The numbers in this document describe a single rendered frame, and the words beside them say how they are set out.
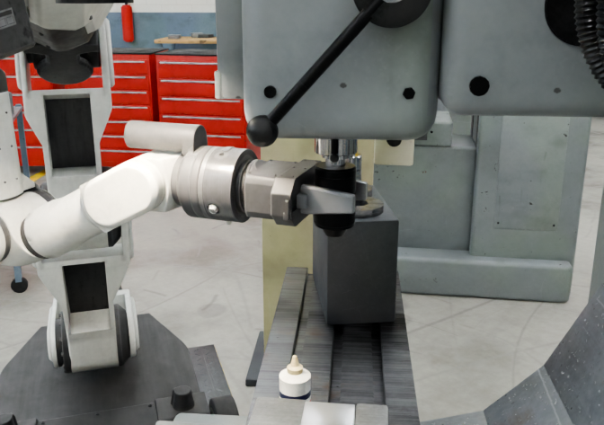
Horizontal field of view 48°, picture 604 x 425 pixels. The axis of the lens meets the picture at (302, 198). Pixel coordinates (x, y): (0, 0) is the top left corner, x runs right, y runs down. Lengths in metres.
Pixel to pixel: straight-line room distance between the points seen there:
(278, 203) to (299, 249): 1.91
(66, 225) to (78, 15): 0.33
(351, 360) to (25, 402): 0.87
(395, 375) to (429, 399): 1.64
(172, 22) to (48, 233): 9.19
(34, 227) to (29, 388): 0.85
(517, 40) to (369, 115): 0.15
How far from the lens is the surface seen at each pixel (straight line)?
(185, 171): 0.80
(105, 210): 0.85
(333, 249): 1.14
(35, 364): 1.87
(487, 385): 2.83
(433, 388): 2.77
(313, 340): 1.15
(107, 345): 1.62
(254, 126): 0.63
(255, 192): 0.76
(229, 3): 0.74
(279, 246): 2.65
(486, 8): 0.64
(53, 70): 1.40
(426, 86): 0.66
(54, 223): 0.94
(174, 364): 1.78
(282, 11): 0.65
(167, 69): 5.50
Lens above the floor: 1.45
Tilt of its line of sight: 17 degrees down
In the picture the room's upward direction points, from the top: straight up
